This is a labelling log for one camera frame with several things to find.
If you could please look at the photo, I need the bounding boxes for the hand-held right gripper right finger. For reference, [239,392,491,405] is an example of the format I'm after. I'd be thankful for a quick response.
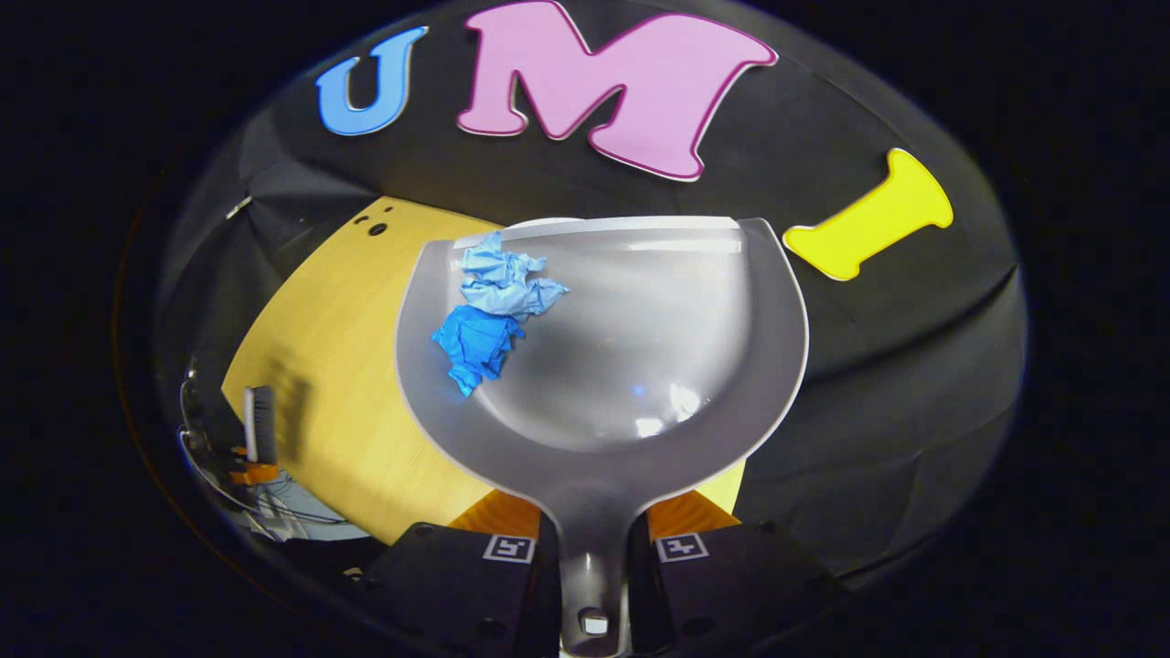
[631,491,846,658]

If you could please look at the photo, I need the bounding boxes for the grey plastic dustpan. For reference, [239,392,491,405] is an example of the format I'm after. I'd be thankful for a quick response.
[393,216,811,658]

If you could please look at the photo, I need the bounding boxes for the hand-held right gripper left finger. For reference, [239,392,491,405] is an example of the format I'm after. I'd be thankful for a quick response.
[361,489,560,658]

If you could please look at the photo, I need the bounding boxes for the yellow wooden desktop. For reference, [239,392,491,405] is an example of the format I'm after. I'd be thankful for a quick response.
[222,196,746,545]

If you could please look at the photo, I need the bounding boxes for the black backdrop cloth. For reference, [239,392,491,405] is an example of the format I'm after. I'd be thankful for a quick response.
[155,0,1029,577]

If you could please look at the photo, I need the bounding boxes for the small grey broom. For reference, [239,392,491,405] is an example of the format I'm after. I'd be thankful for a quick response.
[242,386,278,467]

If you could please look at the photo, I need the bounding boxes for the blue paper trash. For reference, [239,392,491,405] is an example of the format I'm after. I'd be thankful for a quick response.
[431,230,569,398]

